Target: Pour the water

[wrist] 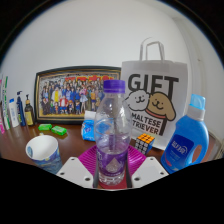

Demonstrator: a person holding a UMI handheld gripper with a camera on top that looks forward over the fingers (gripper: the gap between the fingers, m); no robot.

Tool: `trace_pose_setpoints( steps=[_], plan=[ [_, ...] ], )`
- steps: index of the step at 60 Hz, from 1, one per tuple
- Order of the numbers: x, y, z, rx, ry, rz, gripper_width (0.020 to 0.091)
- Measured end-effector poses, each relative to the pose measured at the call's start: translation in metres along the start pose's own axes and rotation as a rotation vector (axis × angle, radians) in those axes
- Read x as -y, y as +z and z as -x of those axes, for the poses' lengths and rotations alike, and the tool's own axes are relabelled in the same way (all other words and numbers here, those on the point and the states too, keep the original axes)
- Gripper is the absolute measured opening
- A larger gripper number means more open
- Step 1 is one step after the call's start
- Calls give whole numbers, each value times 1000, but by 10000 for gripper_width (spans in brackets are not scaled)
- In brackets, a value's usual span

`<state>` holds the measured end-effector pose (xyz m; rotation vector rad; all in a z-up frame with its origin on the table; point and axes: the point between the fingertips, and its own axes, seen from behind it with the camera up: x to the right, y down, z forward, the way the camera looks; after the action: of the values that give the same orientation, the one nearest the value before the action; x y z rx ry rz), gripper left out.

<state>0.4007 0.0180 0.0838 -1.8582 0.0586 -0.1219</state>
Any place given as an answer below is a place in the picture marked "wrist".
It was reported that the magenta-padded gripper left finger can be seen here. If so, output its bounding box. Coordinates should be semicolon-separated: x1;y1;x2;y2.
55;144;99;189

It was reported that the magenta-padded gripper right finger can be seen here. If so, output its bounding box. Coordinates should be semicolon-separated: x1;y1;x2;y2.
126;145;169;189

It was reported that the clear purple-capped water bottle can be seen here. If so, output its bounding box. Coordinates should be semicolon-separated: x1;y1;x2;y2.
93;79;133;187

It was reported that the colourful puzzle cube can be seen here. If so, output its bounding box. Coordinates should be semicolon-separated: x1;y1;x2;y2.
134;133;156;155

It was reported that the flat round red coaster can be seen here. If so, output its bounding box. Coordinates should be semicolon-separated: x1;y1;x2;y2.
90;178;134;191

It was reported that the blue tissue pack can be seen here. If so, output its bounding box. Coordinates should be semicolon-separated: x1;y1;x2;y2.
81;110;101;142

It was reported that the small green packet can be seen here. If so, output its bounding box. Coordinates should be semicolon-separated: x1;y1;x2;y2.
50;125;68;136
37;123;53;132

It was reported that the blue starry paper cup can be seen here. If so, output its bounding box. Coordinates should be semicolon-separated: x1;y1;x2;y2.
25;134;64;175

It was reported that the blue detergent bottle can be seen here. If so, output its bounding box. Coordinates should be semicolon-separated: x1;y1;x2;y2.
160;93;210;175

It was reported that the framed group photo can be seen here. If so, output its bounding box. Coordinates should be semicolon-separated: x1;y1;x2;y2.
33;65;123;125

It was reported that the amber pump bottle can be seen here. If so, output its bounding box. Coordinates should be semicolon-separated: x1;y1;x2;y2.
24;94;35;127

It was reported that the white printed paper gift bag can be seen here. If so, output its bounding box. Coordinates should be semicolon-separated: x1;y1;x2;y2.
120;37;189;151

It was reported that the dark blue pump bottle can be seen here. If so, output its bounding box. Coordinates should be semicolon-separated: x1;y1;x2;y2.
16;90;27;128

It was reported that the white blue-capped lotion bottle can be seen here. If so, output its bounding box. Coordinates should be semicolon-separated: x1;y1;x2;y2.
8;97;20;128

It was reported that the pink shuttlecock tube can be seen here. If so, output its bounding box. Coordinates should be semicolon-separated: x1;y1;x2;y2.
0;73;6;134

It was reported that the white green shuttlecock tube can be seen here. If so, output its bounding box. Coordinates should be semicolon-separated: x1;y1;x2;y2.
1;75;12;131

